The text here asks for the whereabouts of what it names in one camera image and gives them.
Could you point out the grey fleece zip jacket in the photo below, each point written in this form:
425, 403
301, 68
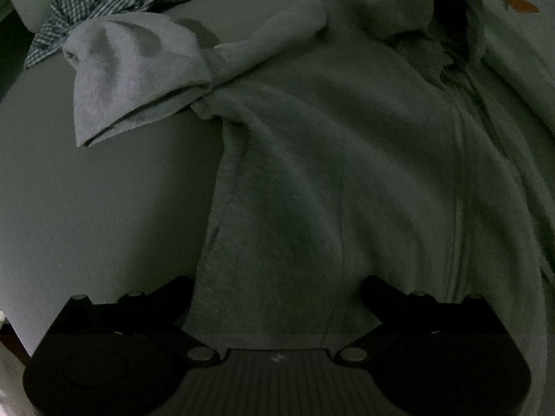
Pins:
329, 147

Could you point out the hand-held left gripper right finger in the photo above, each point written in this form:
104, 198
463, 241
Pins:
371, 288

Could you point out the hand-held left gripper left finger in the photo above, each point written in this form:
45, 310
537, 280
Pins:
182, 288

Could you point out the white carrot print sheet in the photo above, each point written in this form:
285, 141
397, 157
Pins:
527, 26

